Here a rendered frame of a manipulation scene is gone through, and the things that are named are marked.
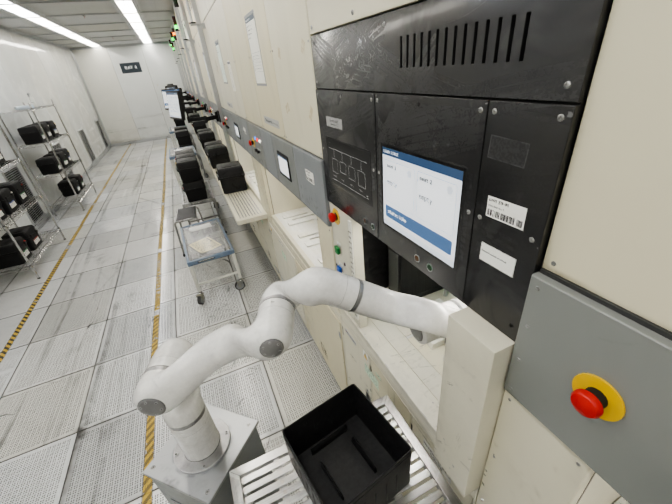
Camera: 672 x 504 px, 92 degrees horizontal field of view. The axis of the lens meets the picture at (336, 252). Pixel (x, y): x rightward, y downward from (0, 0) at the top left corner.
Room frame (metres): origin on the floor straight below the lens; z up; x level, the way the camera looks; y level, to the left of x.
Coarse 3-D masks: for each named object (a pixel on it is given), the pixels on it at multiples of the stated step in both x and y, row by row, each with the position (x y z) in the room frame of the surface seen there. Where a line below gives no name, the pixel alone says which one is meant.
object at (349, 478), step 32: (352, 384) 0.73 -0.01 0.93; (320, 416) 0.66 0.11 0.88; (352, 416) 0.72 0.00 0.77; (288, 448) 0.56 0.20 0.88; (320, 448) 0.61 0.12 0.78; (352, 448) 0.61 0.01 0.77; (384, 448) 0.60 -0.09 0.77; (320, 480) 0.52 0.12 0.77; (352, 480) 0.51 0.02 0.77; (384, 480) 0.44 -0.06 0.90
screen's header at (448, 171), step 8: (384, 152) 0.83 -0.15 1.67; (392, 152) 0.79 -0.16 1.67; (400, 152) 0.76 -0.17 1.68; (408, 160) 0.73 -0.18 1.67; (416, 160) 0.70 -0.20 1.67; (424, 160) 0.68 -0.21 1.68; (432, 168) 0.65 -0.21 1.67; (440, 168) 0.63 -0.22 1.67; (448, 168) 0.61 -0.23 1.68; (456, 176) 0.59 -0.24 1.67
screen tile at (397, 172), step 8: (392, 168) 0.79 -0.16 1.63; (400, 168) 0.76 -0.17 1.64; (408, 168) 0.73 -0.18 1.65; (392, 176) 0.79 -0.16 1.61; (400, 176) 0.76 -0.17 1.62; (408, 184) 0.73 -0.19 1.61; (392, 192) 0.79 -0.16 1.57; (400, 192) 0.76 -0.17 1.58; (408, 192) 0.73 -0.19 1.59; (392, 200) 0.79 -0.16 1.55; (400, 200) 0.76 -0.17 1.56; (408, 200) 0.73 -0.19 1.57; (408, 208) 0.73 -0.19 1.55
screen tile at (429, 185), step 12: (420, 180) 0.69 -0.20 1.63; (432, 180) 0.65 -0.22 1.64; (432, 192) 0.65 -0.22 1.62; (444, 192) 0.62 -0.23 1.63; (456, 192) 0.59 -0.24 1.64; (420, 204) 0.69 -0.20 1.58; (444, 204) 0.61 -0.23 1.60; (420, 216) 0.68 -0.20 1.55; (432, 216) 0.65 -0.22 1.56; (444, 216) 0.61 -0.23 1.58; (444, 228) 0.61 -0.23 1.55
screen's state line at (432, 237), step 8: (392, 208) 0.79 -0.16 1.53; (392, 216) 0.79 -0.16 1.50; (400, 216) 0.76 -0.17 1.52; (408, 224) 0.73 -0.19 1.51; (416, 224) 0.70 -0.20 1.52; (416, 232) 0.70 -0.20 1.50; (424, 232) 0.67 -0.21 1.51; (432, 232) 0.64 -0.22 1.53; (432, 240) 0.64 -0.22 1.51; (440, 240) 0.62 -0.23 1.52; (448, 240) 0.59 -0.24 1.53; (440, 248) 0.61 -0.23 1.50; (448, 248) 0.59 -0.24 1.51
